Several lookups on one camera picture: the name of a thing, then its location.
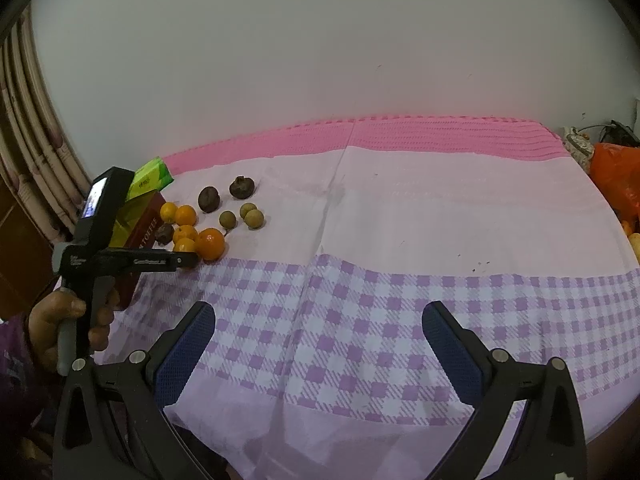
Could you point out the patterned fabric pouch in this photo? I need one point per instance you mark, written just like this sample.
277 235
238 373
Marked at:
577 147

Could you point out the beige patterned curtain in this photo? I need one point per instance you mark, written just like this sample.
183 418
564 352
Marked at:
35 150

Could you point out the tan longan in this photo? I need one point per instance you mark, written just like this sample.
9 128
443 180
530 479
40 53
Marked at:
247 209
227 219
254 218

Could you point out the gold metal tin box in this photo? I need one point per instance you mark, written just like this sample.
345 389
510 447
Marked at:
144 230

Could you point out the person's left hand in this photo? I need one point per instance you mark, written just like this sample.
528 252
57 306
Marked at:
46 322

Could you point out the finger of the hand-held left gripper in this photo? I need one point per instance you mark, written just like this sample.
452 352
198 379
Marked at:
150 262

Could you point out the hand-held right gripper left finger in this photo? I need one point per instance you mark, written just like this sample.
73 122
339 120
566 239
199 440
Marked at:
182 355

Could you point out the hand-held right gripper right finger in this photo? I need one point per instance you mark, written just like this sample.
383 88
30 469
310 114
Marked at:
452 355

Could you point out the green tissue box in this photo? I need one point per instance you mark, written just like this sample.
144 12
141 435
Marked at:
155 175

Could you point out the brown wooden door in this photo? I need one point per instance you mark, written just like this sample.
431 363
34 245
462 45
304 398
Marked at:
20 245

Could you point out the orange mandarin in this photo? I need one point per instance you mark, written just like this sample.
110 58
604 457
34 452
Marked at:
184 246
186 214
210 244
185 233
167 212

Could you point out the orange plastic bag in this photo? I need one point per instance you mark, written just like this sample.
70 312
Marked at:
617 175

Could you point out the pink checkered blanket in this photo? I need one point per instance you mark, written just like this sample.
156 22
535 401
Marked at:
400 270

